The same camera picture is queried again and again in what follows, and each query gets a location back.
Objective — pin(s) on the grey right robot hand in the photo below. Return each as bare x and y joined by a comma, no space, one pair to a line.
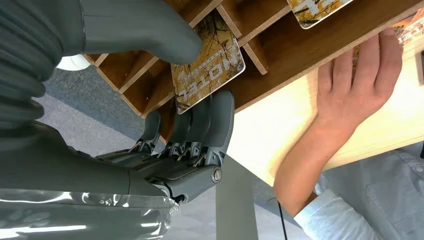
66,172

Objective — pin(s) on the brown wooden card rack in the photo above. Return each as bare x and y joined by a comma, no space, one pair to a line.
291,46

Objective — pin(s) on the orange printed picture card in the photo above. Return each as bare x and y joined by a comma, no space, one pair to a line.
412,30

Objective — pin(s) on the white round object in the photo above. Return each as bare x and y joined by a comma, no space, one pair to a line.
73,63

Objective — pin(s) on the grey metal table leg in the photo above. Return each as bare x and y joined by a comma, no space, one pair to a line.
235,205

